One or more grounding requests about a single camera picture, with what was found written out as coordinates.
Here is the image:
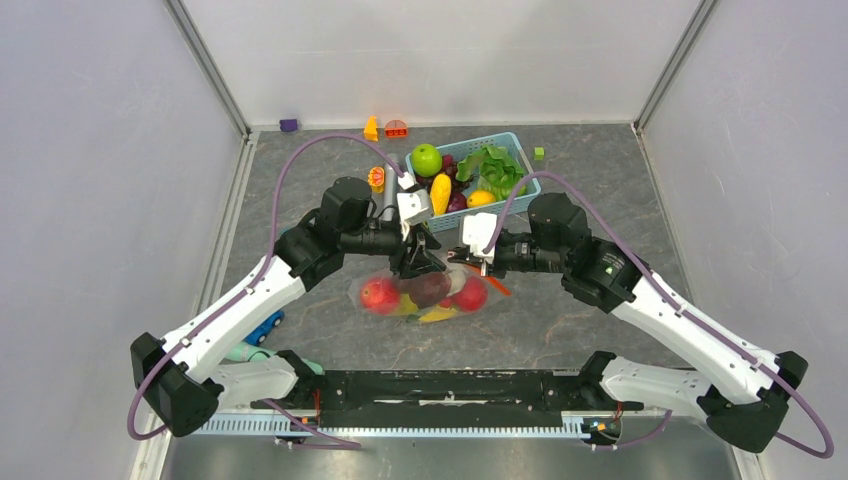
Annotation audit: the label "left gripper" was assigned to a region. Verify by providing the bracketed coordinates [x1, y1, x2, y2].
[341, 219, 446, 280]

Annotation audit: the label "dark red toy peach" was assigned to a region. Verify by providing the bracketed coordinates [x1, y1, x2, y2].
[405, 272, 452, 309]

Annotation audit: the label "clear zip top bag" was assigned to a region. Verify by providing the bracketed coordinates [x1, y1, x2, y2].
[348, 264, 513, 323]

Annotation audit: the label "red toy tomato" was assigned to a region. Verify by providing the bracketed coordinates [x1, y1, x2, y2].
[452, 277, 488, 312]

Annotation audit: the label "yellow-green toy fruit slice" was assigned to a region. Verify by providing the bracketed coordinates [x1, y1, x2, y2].
[392, 293, 420, 316]

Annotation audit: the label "red toy apple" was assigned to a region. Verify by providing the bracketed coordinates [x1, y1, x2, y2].
[359, 277, 401, 315]

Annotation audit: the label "yellow toy mango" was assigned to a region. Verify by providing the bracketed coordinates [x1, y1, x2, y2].
[417, 306, 460, 323]

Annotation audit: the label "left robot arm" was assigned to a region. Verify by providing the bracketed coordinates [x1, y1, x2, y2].
[127, 174, 445, 440]

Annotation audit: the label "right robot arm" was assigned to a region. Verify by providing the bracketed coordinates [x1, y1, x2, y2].
[448, 193, 808, 453]

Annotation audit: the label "purple toy onion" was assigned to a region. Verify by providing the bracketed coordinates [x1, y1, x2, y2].
[446, 191, 468, 213]

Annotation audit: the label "yellow toy lemon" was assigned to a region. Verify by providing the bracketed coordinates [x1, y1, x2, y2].
[466, 189, 497, 208]

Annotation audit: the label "dark purple toy grapes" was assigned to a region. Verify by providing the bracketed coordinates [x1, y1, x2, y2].
[415, 155, 473, 192]

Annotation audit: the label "yellow toy corn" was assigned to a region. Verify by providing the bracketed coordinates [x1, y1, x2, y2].
[430, 173, 452, 216]

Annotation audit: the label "green toy lettuce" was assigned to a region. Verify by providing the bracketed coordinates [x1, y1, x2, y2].
[455, 145, 526, 201]

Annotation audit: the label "silver toy microphone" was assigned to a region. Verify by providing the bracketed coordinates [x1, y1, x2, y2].
[380, 163, 398, 221]

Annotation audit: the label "orange slice toy block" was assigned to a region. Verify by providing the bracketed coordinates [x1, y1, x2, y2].
[366, 166, 385, 193]

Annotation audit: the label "light blue plastic basket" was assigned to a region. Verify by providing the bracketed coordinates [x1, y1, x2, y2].
[404, 131, 543, 235]

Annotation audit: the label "green toy apple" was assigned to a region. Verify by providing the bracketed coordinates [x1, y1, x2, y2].
[410, 143, 443, 178]

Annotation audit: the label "red semicircle toy block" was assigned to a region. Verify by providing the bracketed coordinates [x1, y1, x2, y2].
[384, 119, 409, 139]

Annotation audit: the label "blue toy car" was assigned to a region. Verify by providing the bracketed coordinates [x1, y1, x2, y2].
[244, 310, 285, 346]

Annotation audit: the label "purple toy block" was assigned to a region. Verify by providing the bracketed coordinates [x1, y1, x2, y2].
[278, 118, 300, 133]

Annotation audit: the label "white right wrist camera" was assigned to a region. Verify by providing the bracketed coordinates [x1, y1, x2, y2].
[460, 212, 498, 262]

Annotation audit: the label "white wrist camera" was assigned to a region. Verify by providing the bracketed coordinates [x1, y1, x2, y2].
[460, 212, 498, 262]
[396, 188, 434, 226]

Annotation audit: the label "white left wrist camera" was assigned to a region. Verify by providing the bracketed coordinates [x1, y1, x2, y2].
[396, 188, 434, 226]

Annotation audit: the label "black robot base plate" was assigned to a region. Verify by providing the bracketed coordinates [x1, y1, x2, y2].
[274, 353, 645, 428]

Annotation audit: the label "white slotted cable duct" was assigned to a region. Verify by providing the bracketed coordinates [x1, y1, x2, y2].
[194, 412, 591, 440]

